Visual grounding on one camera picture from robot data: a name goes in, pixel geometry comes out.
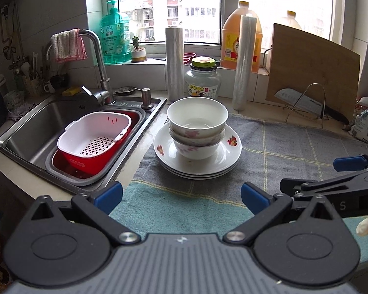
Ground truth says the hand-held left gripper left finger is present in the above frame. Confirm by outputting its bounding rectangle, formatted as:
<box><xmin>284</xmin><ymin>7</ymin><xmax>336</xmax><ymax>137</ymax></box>
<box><xmin>29</xmin><ymin>181</ymin><xmax>141</xmax><ymax>248</ymax></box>

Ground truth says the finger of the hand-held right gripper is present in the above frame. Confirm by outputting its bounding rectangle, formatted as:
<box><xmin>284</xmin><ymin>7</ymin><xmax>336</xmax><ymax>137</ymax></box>
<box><xmin>333</xmin><ymin>148</ymin><xmax>368</xmax><ymax>172</ymax></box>
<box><xmin>280</xmin><ymin>168</ymin><xmax>368</xmax><ymax>204</ymax></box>

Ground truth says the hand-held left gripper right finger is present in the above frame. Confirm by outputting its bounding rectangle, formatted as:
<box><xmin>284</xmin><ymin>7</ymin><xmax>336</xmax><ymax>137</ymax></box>
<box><xmin>223</xmin><ymin>182</ymin><xmax>341</xmax><ymax>247</ymax></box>

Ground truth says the white floral plate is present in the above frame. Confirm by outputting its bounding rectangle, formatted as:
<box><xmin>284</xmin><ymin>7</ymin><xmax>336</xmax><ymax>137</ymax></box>
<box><xmin>159</xmin><ymin>165</ymin><xmax>238</xmax><ymax>177</ymax></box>
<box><xmin>166</xmin><ymin>170</ymin><xmax>234</xmax><ymax>181</ymax></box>
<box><xmin>153</xmin><ymin>122</ymin><xmax>243</xmax><ymax>172</ymax></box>

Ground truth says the white floral bowl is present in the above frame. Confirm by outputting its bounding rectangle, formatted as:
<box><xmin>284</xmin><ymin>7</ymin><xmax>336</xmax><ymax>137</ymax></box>
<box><xmin>167</xmin><ymin>97</ymin><xmax>229</xmax><ymax>138</ymax></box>
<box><xmin>169</xmin><ymin>122</ymin><xmax>226</xmax><ymax>147</ymax></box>
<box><xmin>172</xmin><ymin>135</ymin><xmax>224</xmax><ymax>160</ymax></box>

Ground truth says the person's right hand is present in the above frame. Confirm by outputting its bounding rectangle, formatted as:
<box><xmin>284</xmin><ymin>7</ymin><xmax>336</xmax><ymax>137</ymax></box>
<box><xmin>356</xmin><ymin>215</ymin><xmax>368</xmax><ymax>270</ymax></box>

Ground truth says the white food packet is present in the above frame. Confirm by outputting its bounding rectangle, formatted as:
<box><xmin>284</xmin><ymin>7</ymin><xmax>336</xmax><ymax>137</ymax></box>
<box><xmin>348</xmin><ymin>96</ymin><xmax>368</xmax><ymax>143</ymax></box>

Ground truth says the red basin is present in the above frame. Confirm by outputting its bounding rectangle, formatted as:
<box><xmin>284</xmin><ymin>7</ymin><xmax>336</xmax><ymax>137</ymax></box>
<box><xmin>52</xmin><ymin>110</ymin><xmax>142</xmax><ymax>180</ymax></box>

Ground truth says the grey teal checked cloth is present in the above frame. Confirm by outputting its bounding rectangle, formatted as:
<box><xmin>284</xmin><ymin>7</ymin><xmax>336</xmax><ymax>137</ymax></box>
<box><xmin>110</xmin><ymin>113</ymin><xmax>368</xmax><ymax>239</ymax></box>

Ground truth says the white colander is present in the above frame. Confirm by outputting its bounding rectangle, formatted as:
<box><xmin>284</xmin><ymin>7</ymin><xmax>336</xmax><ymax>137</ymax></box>
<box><xmin>57</xmin><ymin>112</ymin><xmax>132</xmax><ymax>157</ymax></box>

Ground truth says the steel sink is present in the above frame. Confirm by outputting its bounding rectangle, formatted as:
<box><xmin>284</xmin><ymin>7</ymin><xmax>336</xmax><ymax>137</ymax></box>
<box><xmin>0</xmin><ymin>93</ymin><xmax>168</xmax><ymax>187</ymax></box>

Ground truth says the soap dispenser pump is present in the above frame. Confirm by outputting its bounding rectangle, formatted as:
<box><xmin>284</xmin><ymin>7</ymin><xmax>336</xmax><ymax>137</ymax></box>
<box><xmin>140</xmin><ymin>87</ymin><xmax>154</xmax><ymax>110</ymax></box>

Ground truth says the bamboo cutting board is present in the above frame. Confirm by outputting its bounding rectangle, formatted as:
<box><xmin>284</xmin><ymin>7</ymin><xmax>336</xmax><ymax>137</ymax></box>
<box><xmin>265</xmin><ymin>23</ymin><xmax>361</xmax><ymax>120</ymax></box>

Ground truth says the metal faucet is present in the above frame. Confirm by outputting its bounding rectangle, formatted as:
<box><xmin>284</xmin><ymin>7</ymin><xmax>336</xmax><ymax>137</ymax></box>
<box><xmin>43</xmin><ymin>29</ymin><xmax>115</xmax><ymax>106</ymax></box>

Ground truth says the glass jar yellow green lid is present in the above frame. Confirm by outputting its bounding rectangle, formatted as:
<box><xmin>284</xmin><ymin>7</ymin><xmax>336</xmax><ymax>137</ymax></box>
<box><xmin>184</xmin><ymin>57</ymin><xmax>221</xmax><ymax>101</ymax></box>

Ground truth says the clear plastic wrap roll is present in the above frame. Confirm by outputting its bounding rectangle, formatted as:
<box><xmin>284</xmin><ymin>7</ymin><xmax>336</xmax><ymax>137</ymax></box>
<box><xmin>232</xmin><ymin>14</ymin><xmax>258</xmax><ymax>111</ymax></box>

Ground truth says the utensil holder with utensils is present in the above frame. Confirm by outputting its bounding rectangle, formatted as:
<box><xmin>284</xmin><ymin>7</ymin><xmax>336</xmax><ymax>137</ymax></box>
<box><xmin>18</xmin><ymin>52</ymin><xmax>46</xmax><ymax>96</ymax></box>

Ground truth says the small potted plant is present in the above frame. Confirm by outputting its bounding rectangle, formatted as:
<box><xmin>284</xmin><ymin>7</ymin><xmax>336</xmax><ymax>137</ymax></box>
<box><xmin>130</xmin><ymin>36</ymin><xmax>147</xmax><ymax>63</ymax></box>

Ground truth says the white plastic bag roll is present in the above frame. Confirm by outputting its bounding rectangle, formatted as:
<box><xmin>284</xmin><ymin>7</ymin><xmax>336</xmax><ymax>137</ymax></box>
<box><xmin>166</xmin><ymin>26</ymin><xmax>184</xmax><ymax>101</ymax></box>

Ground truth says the large orange oil bottle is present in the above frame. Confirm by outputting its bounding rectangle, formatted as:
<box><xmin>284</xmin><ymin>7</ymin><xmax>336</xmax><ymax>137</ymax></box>
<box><xmin>220</xmin><ymin>1</ymin><xmax>263</xmax><ymax>73</ymax></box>

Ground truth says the oil bottle yellow cap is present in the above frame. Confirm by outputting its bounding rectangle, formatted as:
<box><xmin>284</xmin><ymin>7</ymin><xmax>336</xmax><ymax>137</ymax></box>
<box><xmin>277</xmin><ymin>10</ymin><xmax>302</xmax><ymax>31</ymax></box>

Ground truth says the pink dish cloth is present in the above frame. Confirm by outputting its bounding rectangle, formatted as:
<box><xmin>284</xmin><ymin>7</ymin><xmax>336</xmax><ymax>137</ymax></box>
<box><xmin>51</xmin><ymin>28</ymin><xmax>88</xmax><ymax>64</ymax></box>

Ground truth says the green detergent bottle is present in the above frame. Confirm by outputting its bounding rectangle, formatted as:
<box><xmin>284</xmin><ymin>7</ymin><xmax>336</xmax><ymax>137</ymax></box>
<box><xmin>99</xmin><ymin>0</ymin><xmax>132</xmax><ymax>65</ymax></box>

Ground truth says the window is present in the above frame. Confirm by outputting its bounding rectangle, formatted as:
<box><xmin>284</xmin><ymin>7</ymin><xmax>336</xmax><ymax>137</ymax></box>
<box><xmin>86</xmin><ymin>0</ymin><xmax>345</xmax><ymax>45</ymax></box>

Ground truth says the metal wire rack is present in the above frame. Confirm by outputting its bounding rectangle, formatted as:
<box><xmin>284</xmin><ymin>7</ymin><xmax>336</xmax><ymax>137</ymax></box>
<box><xmin>285</xmin><ymin>83</ymin><xmax>327</xmax><ymax>129</ymax></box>

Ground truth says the kitchen knife black handle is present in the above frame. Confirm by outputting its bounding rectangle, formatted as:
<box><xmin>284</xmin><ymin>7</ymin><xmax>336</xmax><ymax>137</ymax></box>
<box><xmin>274</xmin><ymin>88</ymin><xmax>350</xmax><ymax>124</ymax></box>

